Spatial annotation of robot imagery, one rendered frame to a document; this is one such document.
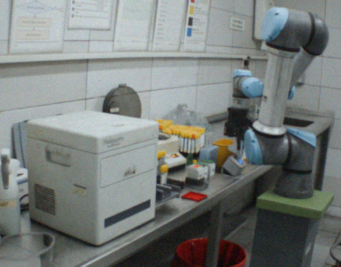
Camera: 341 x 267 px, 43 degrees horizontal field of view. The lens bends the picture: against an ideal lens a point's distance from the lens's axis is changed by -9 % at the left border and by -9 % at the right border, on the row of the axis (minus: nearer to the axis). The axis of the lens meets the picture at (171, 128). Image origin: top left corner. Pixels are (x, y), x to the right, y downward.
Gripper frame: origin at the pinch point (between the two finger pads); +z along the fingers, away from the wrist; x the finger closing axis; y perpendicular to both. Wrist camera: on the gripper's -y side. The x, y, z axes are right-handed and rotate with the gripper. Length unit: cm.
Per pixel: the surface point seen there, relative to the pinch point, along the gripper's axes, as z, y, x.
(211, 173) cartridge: 5.9, 8.0, 10.7
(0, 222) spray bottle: 3, 26, 103
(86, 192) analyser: -7, 5, 89
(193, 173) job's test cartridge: 2.4, 8.4, 25.4
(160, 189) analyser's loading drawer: 2, 7, 50
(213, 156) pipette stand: 1.5, 12.2, 1.1
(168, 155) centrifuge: 2.5, 29.0, 8.7
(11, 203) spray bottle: -2, 23, 100
